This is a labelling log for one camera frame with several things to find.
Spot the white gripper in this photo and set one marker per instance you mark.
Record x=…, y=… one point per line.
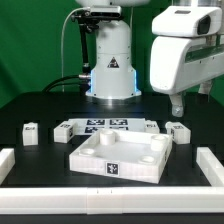
x=170, y=73

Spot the white square table top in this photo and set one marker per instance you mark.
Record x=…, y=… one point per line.
x=138, y=156

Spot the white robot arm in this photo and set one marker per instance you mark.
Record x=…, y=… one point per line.
x=113, y=78

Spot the white right fence piece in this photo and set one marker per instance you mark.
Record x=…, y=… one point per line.
x=210, y=166

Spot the white fence piece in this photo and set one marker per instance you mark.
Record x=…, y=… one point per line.
x=7, y=161
x=210, y=166

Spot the white marker tag sheet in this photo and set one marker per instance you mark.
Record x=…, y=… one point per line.
x=87, y=126

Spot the white left fence piece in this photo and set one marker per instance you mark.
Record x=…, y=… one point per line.
x=7, y=161

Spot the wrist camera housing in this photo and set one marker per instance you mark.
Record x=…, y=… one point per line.
x=187, y=21

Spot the black camera stand pole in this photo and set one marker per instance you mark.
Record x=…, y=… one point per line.
x=85, y=60

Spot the black camera on stand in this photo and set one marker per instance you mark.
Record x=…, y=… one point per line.
x=97, y=13

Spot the white front fence wall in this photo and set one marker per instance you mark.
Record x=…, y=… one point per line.
x=115, y=200

